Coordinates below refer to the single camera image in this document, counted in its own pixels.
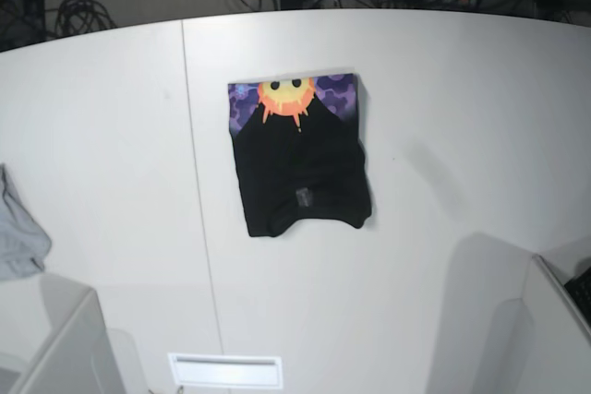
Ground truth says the black T-shirt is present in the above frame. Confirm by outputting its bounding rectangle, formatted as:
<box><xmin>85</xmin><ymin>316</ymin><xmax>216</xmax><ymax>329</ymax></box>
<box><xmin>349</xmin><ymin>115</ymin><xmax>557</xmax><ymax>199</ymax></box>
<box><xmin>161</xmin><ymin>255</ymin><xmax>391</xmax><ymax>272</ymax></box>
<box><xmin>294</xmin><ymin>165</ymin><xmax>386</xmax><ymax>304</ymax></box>
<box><xmin>228</xmin><ymin>73</ymin><xmax>372</xmax><ymax>237</ymax></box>

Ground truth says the white slotted plate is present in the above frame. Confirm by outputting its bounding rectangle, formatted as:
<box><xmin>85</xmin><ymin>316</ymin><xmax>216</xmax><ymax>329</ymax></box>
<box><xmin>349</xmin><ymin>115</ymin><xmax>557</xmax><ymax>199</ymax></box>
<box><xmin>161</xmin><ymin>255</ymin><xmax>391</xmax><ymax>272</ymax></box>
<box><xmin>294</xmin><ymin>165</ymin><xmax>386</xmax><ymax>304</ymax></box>
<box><xmin>168</xmin><ymin>352</ymin><xmax>283</xmax><ymax>390</ymax></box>

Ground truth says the grey cloth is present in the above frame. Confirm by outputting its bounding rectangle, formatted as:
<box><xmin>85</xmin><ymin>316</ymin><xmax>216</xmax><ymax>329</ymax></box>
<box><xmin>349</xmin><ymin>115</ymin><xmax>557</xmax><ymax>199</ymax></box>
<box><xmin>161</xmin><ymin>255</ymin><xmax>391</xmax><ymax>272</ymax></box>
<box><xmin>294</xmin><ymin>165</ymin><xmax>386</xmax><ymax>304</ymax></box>
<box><xmin>1</xmin><ymin>164</ymin><xmax>52</xmax><ymax>281</ymax></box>

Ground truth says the black keyboard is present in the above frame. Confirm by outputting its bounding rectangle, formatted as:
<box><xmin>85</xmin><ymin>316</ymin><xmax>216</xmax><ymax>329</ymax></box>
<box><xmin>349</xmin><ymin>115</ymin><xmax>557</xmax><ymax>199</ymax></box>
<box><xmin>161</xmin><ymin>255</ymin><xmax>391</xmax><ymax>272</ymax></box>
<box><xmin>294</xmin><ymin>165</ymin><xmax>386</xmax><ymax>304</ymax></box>
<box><xmin>564</xmin><ymin>269</ymin><xmax>591</xmax><ymax>323</ymax></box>

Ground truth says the coiled black cable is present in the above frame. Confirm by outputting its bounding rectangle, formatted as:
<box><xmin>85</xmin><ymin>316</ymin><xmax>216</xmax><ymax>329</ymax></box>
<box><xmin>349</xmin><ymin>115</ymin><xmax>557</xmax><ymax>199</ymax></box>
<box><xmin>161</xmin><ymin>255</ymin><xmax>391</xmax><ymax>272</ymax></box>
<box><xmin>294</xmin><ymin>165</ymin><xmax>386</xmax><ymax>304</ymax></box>
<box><xmin>54</xmin><ymin>0</ymin><xmax>116</xmax><ymax>38</ymax></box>

